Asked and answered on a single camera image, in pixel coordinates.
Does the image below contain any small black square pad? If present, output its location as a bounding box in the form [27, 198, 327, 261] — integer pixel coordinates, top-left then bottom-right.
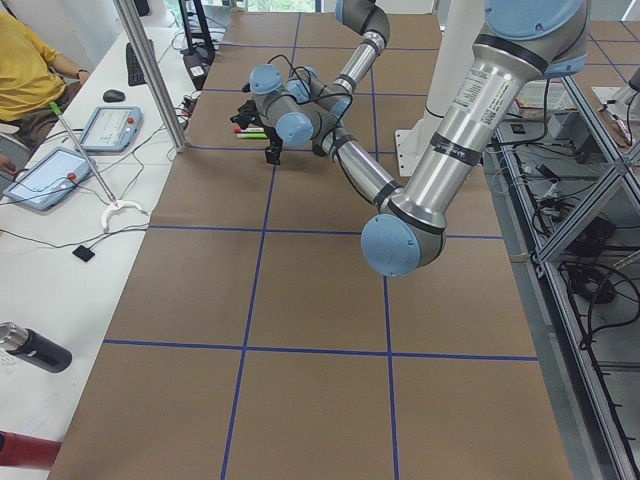
[72, 245, 95, 263]

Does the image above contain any green highlighter pen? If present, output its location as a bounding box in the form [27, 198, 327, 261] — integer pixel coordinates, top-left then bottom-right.
[236, 132, 269, 140]

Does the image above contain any near teach pendant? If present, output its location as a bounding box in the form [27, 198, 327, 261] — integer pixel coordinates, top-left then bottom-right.
[3, 147, 91, 212]

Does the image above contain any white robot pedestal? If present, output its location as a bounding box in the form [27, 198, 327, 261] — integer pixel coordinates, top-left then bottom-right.
[395, 0, 485, 177]

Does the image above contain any red capped white marker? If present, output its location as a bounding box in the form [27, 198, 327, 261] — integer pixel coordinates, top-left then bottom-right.
[234, 127, 264, 134]

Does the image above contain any black computer mouse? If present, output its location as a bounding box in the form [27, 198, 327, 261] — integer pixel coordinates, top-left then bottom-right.
[102, 89, 126, 103]

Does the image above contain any white reacher grabber stick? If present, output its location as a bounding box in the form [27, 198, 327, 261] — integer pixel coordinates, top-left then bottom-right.
[49, 102, 148, 233]

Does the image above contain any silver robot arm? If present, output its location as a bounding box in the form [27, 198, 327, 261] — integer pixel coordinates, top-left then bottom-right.
[249, 1, 590, 277]
[230, 1, 390, 147]

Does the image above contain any red object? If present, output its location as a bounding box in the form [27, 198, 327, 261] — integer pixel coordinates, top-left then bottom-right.
[1, 431, 62, 470]

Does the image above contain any black water bottle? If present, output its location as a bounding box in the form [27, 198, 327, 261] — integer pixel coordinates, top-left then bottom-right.
[1, 322, 72, 373]

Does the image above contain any teach pendant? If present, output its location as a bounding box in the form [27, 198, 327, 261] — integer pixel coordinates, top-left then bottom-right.
[80, 106, 143, 153]
[3, 147, 91, 212]

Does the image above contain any person in yellow shirt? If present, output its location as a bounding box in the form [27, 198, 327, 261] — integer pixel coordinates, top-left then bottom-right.
[1, 13, 90, 150]

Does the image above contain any brown paper table mat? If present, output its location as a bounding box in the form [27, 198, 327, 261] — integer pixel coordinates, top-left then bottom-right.
[51, 13, 571, 479]

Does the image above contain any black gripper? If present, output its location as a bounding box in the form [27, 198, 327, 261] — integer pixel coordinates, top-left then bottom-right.
[230, 100, 272, 130]
[264, 130, 284, 164]

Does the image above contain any black keyboard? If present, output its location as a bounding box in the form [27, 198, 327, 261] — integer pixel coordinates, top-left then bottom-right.
[125, 42, 146, 87]

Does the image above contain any aluminium frame shelf rack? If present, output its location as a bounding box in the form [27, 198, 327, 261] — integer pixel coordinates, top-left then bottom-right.
[482, 19, 640, 480]

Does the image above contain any aluminium frame post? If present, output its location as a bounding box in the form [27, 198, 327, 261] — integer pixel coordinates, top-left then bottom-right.
[113, 0, 186, 153]

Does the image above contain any far teach pendant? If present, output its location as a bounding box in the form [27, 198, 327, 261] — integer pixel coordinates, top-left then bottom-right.
[80, 106, 143, 153]

